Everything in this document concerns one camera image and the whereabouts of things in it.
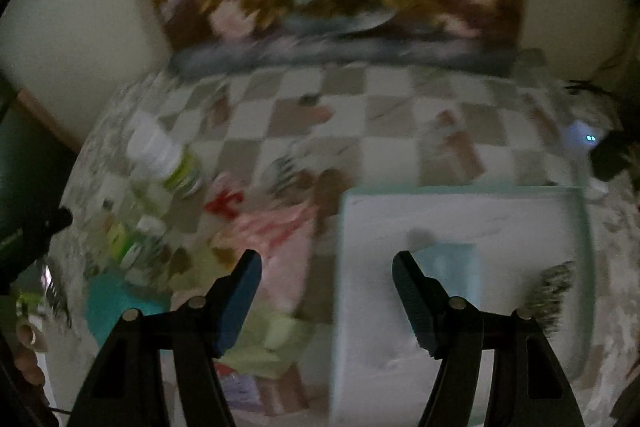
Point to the white bottle with green label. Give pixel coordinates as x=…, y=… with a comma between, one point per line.
x=160, y=152

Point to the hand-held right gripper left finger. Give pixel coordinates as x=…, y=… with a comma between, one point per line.
x=239, y=302

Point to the teal fuzzy cloth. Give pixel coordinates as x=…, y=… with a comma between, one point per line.
x=112, y=307

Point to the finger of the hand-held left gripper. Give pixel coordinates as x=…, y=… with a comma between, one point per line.
x=57, y=220

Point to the person's left hand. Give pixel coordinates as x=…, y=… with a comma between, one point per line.
x=27, y=349

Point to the pale green tray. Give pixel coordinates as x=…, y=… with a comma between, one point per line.
x=380, y=227

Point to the small green bottle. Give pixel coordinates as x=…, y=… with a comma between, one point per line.
x=132, y=239

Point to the black device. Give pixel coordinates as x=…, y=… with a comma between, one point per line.
x=612, y=157

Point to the white device with light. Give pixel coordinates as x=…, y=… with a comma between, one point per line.
x=582, y=134

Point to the light green cloth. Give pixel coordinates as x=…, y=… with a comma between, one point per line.
x=272, y=339

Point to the blue face mask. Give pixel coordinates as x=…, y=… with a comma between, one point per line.
x=452, y=269

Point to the checkered tablecloth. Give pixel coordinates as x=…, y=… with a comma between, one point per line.
x=380, y=127

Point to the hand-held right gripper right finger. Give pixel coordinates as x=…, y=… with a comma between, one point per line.
x=417, y=302

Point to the red chenille knot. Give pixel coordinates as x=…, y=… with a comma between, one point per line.
x=224, y=203

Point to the pink white striped fuzzy cloth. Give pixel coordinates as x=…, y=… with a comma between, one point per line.
x=277, y=247

